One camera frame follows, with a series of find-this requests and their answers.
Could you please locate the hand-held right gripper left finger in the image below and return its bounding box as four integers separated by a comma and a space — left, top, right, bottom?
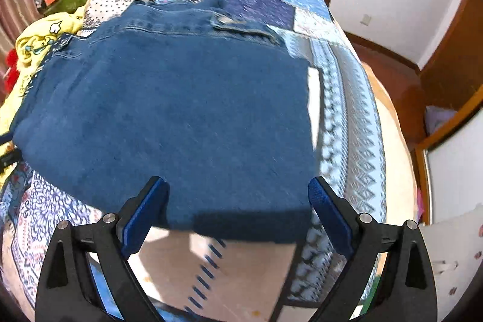
35, 176, 170, 322

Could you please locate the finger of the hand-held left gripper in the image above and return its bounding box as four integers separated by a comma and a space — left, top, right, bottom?
0, 133, 21, 174

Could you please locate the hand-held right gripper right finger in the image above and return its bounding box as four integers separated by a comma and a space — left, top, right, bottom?
307, 176, 440, 322

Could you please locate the blue denim jacket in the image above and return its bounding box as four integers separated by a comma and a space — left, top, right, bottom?
9, 0, 319, 245

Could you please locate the blue patchwork blanket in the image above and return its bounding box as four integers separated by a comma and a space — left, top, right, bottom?
0, 0, 389, 322

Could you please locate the red plush toy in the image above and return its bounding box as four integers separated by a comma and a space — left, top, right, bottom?
5, 48, 19, 89

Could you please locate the beige bed mattress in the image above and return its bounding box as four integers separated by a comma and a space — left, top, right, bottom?
360, 62, 420, 228

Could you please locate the yellow printed blanket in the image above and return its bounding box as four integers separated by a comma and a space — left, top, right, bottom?
0, 11, 85, 187

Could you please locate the white sliding door with hearts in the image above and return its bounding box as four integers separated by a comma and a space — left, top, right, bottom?
419, 143, 483, 322

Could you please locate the purple cloth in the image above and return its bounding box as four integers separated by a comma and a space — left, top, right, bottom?
424, 105, 457, 136

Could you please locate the brown wooden wardrobe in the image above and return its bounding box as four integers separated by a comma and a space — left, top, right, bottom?
413, 0, 483, 225

